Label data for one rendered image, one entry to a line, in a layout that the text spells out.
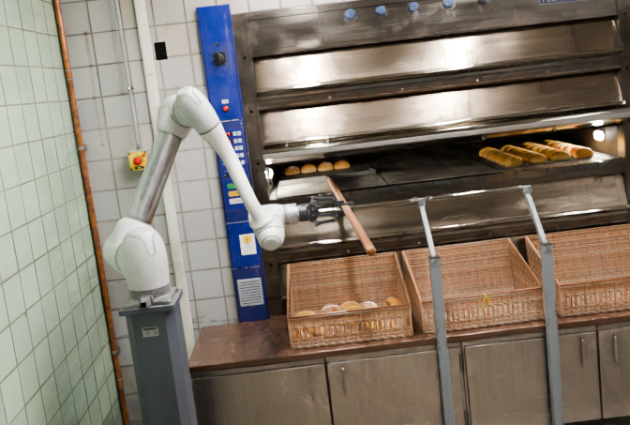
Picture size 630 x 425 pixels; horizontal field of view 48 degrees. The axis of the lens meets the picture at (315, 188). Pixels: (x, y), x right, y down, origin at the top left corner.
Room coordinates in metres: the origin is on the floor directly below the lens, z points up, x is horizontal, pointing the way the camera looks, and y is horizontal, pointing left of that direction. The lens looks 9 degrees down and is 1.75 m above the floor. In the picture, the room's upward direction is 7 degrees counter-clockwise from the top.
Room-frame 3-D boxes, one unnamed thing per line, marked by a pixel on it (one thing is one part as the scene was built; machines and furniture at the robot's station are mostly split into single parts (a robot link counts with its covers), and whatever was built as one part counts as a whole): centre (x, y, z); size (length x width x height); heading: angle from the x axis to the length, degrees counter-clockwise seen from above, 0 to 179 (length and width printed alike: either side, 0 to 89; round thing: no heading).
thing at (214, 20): (4.43, 0.39, 1.07); 1.93 x 0.16 x 2.15; 0
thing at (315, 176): (4.15, -0.07, 1.19); 0.55 x 0.36 x 0.03; 92
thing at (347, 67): (3.51, -0.67, 1.80); 1.79 x 0.11 x 0.19; 90
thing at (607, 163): (3.53, -0.67, 1.16); 1.80 x 0.06 x 0.04; 90
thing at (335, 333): (3.23, -0.09, 0.72); 0.56 x 0.49 x 0.28; 89
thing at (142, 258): (2.61, 0.67, 1.17); 0.18 x 0.16 x 0.22; 34
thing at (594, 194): (3.51, -0.67, 1.02); 1.79 x 0.11 x 0.19; 90
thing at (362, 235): (3.02, -0.12, 1.20); 1.71 x 0.03 x 0.03; 2
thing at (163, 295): (2.58, 0.67, 1.03); 0.22 x 0.18 x 0.06; 1
